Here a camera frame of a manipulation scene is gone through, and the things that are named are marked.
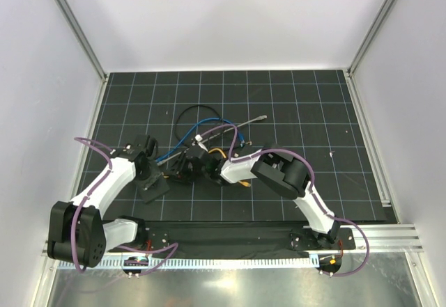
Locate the aluminium frame post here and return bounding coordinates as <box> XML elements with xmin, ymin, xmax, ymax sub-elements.
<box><xmin>54</xmin><ymin>0</ymin><xmax>107</xmax><ymax>81</ymax></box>
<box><xmin>346</xmin><ymin>0</ymin><xmax>397</xmax><ymax>78</ymax></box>

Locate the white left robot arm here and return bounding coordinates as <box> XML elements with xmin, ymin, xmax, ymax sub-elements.
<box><xmin>47</xmin><ymin>135</ymin><xmax>168</xmax><ymax>273</ymax></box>

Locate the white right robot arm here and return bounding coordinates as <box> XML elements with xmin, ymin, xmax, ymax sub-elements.
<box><xmin>164</xmin><ymin>144</ymin><xmax>340</xmax><ymax>249</ymax></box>

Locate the aluminium front rail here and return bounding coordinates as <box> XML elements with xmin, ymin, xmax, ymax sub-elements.
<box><xmin>40</xmin><ymin>223</ymin><xmax>424</xmax><ymax>258</ymax></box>

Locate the white slotted cable duct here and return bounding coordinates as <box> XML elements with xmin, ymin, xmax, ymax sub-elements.
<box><xmin>57</xmin><ymin>255</ymin><xmax>320</xmax><ymax>270</ymax></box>

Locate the left aluminium frame post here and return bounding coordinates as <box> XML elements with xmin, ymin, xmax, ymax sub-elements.
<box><xmin>54</xmin><ymin>0</ymin><xmax>107</xmax><ymax>81</ymax></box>

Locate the black ethernet cable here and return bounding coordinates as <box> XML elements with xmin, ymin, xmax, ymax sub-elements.
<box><xmin>174</xmin><ymin>104</ymin><xmax>224</xmax><ymax>148</ymax></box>

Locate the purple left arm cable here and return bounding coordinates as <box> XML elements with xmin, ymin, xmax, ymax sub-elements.
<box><xmin>69</xmin><ymin>136</ymin><xmax>180</xmax><ymax>275</ymax></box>

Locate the black network switch box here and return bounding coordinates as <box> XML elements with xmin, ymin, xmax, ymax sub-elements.
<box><xmin>138</xmin><ymin>177</ymin><xmax>170</xmax><ymax>204</ymax></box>

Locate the right aluminium frame post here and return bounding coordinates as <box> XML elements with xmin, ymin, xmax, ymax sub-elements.
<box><xmin>346</xmin><ymin>0</ymin><xmax>397</xmax><ymax>78</ymax></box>

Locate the black grid mat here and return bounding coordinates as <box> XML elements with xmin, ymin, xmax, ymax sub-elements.
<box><xmin>92</xmin><ymin>70</ymin><xmax>396</xmax><ymax>223</ymax></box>

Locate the grey ethernet cable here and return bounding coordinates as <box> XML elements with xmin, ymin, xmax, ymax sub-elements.
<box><xmin>156</xmin><ymin>113</ymin><xmax>268</xmax><ymax>164</ymax></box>

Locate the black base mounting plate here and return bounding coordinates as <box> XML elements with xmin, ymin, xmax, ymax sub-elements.
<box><xmin>131</xmin><ymin>221</ymin><xmax>355</xmax><ymax>257</ymax></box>

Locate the blue ethernet cable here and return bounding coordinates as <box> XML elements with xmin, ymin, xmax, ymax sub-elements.
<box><xmin>158</xmin><ymin>117</ymin><xmax>247</xmax><ymax>164</ymax></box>

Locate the orange ethernet cable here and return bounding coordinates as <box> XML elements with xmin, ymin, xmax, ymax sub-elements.
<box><xmin>208</xmin><ymin>148</ymin><xmax>252</xmax><ymax>188</ymax></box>

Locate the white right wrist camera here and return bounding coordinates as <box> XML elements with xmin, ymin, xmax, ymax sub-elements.
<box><xmin>194</xmin><ymin>134</ymin><xmax>208</xmax><ymax>152</ymax></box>

